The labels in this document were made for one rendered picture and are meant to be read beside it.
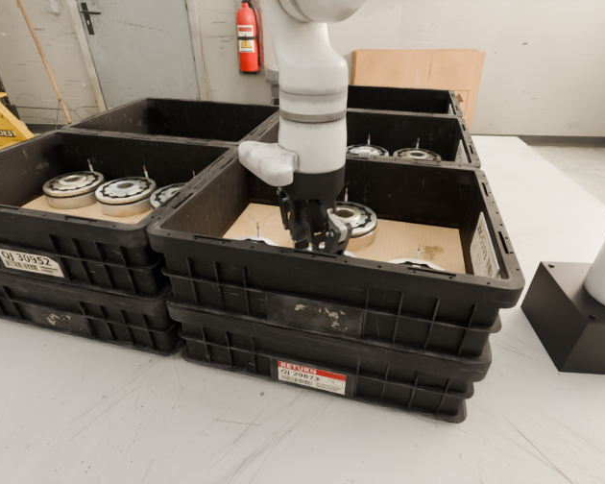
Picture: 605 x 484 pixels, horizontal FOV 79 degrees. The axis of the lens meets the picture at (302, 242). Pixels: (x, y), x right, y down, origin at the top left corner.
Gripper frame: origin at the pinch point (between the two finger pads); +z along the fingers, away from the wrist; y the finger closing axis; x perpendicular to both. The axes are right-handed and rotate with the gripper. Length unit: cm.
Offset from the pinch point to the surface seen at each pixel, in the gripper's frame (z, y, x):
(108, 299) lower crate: 4.2, 11.9, 24.6
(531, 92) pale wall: 39, 148, -326
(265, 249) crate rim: -7.6, -4.5, 8.6
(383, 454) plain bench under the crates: 15.3, -19.5, 2.2
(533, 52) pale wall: 8, 153, -319
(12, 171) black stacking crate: -4, 46, 33
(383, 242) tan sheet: 2.3, 0.6, -14.1
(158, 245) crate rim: -6.3, 4.4, 17.6
